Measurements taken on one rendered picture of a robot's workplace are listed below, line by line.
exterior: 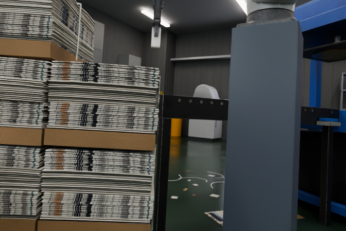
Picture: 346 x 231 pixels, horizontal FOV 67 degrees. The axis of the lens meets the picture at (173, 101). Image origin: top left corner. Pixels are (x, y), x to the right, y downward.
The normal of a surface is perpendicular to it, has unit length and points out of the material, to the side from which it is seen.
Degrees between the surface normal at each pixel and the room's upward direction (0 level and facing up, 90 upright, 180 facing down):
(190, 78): 90
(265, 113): 90
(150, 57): 90
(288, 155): 90
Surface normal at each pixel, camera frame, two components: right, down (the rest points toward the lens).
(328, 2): -0.92, -0.07
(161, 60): -0.50, -0.07
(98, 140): 0.06, -0.03
